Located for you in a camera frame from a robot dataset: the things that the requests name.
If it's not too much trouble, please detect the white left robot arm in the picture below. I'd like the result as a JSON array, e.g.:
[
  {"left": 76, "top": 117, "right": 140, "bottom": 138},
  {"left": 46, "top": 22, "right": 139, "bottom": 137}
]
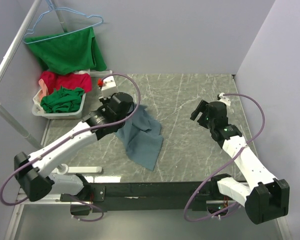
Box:
[{"left": 14, "top": 92, "right": 134, "bottom": 202}]

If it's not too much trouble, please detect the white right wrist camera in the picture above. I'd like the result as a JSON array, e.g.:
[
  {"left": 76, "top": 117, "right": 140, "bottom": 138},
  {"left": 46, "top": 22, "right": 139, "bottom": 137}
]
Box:
[{"left": 217, "top": 92, "right": 231, "bottom": 107}]

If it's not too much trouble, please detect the red t shirt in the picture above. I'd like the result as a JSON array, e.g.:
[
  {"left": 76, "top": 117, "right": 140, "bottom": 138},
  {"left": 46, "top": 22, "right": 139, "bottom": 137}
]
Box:
[{"left": 39, "top": 71, "right": 92, "bottom": 94}]

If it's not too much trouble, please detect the pink garment in basket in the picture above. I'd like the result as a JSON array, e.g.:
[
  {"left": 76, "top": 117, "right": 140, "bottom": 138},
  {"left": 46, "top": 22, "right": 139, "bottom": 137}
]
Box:
[{"left": 38, "top": 78, "right": 49, "bottom": 101}]

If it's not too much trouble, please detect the hanging green t shirt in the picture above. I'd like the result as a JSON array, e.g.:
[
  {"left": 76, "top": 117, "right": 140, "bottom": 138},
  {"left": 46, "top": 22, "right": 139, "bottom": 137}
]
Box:
[{"left": 24, "top": 27, "right": 107, "bottom": 75}]

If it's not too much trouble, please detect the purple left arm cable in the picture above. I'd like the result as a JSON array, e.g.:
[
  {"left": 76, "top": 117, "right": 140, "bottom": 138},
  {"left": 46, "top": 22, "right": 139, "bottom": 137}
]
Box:
[{"left": 0, "top": 72, "right": 142, "bottom": 223}]

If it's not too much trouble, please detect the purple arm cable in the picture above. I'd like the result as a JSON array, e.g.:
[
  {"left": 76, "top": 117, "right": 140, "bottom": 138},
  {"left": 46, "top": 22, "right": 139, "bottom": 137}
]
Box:
[
  {"left": 0, "top": 72, "right": 142, "bottom": 223},
  {"left": 183, "top": 93, "right": 267, "bottom": 223}
]

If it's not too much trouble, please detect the crumpled green t shirt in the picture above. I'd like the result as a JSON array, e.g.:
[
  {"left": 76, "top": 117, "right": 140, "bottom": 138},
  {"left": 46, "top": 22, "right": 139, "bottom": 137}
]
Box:
[{"left": 40, "top": 86, "right": 85, "bottom": 114}]

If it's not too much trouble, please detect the white plastic laundry basket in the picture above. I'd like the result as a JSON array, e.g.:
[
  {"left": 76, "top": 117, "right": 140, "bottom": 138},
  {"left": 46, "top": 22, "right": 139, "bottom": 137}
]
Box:
[{"left": 31, "top": 90, "right": 86, "bottom": 120}]

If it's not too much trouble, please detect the light blue wire hanger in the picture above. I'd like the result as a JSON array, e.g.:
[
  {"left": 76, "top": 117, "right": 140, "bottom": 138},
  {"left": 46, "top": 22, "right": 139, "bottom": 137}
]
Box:
[{"left": 22, "top": 0, "right": 104, "bottom": 45}]

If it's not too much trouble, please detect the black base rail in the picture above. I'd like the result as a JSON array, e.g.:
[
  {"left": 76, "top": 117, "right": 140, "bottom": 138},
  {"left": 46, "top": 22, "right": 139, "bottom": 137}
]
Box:
[{"left": 14, "top": 181, "right": 256, "bottom": 217}]

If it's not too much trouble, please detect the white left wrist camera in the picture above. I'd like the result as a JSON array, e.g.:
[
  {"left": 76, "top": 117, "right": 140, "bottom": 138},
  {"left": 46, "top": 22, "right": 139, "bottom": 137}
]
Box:
[{"left": 97, "top": 76, "right": 119, "bottom": 99}]

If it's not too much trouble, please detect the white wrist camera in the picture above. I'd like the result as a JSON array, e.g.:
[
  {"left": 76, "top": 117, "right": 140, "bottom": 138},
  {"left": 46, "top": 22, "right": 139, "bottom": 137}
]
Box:
[
  {"left": 217, "top": 92, "right": 231, "bottom": 107},
  {"left": 97, "top": 76, "right": 119, "bottom": 99}
]

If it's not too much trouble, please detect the grey-blue polo shirt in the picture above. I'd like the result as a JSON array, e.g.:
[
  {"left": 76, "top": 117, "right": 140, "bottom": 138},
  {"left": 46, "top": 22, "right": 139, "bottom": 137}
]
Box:
[{"left": 115, "top": 105, "right": 164, "bottom": 171}]

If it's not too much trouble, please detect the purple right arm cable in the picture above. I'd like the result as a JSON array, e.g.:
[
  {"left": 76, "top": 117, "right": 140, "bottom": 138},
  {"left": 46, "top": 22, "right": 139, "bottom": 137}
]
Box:
[{"left": 183, "top": 93, "right": 267, "bottom": 223}]

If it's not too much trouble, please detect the white clothes rack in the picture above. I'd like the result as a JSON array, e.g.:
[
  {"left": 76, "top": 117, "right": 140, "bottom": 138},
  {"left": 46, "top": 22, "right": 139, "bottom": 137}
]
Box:
[{"left": 0, "top": 0, "right": 113, "bottom": 176}]

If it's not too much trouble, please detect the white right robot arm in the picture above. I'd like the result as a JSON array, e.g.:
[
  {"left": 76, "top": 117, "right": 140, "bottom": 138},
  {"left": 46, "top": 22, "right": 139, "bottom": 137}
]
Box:
[{"left": 186, "top": 99, "right": 290, "bottom": 225}]

